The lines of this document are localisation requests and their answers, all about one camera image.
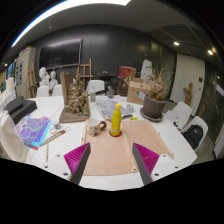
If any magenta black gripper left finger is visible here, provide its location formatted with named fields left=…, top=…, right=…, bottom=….
left=64, top=143, right=91, bottom=185

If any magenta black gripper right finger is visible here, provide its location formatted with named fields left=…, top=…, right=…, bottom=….
left=132, top=143, right=159, bottom=185

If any yellow plastic bottle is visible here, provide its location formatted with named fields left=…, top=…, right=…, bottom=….
left=110, top=104, right=122, bottom=134

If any patterned ceramic mug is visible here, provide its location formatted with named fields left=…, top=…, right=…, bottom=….
left=87, top=119, right=107, bottom=137

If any red round coaster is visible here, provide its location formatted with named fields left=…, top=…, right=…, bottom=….
left=109, top=131, right=122, bottom=137

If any small glass jar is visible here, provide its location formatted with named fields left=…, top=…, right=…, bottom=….
left=53, top=120, right=61, bottom=130

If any purple colourful painting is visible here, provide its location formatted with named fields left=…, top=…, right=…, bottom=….
left=16, top=115, right=51, bottom=150

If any black backpack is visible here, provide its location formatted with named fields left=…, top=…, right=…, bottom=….
left=182, top=125, right=203, bottom=149

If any small white cup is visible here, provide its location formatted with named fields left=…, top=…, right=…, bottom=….
left=126, top=104, right=134, bottom=113

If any white chair with papers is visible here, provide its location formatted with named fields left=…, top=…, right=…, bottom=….
left=165, top=102, right=192, bottom=130

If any newspaper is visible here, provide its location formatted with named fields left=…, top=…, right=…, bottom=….
left=95, top=99, right=132, bottom=120

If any white chair with backpack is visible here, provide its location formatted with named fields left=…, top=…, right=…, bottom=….
left=181, top=116, right=208, bottom=151

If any green label bottle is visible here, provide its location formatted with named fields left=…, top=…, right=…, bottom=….
left=90, top=85, right=96, bottom=102

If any cardboard box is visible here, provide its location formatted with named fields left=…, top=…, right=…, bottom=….
left=127, top=81, right=149, bottom=105

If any grey pot with dried plant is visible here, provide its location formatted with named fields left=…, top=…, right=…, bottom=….
left=142, top=68, right=172, bottom=119

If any white chair behind table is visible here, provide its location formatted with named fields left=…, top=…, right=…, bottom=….
left=86, top=80, right=105, bottom=95

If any black box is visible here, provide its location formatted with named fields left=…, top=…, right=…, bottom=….
left=5, top=96, right=37, bottom=124

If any wooden easel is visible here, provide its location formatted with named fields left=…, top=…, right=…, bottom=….
left=77, top=59, right=93, bottom=86

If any white plaster bust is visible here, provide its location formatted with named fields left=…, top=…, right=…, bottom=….
left=39, top=67, right=50, bottom=86

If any red box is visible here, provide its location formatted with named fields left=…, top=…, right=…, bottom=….
left=119, top=66, right=136, bottom=78

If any wooden figure by wall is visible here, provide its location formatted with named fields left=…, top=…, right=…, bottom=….
left=183, top=83, right=193, bottom=106

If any black wall screen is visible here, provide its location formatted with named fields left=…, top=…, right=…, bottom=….
left=39, top=39, right=82, bottom=69

